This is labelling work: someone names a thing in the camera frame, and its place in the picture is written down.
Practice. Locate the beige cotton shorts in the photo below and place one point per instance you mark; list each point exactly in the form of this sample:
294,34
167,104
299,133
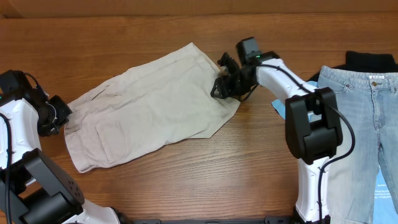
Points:
145,108

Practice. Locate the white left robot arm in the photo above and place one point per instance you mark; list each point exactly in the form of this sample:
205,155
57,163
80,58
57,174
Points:
34,189

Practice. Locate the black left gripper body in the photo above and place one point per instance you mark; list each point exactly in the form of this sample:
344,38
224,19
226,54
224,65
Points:
58,115

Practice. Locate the light blue t-shirt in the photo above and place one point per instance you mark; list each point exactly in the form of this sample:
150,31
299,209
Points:
280,107

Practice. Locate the black garment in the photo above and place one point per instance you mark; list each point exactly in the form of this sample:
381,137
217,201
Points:
357,62

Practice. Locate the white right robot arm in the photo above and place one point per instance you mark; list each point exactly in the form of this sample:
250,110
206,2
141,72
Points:
312,126

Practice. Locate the light blue denim jeans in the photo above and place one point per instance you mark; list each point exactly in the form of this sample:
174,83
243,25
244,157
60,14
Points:
369,102

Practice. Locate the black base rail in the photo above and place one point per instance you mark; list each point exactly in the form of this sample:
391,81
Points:
266,220

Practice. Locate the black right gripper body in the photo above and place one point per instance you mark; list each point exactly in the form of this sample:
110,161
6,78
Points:
232,78

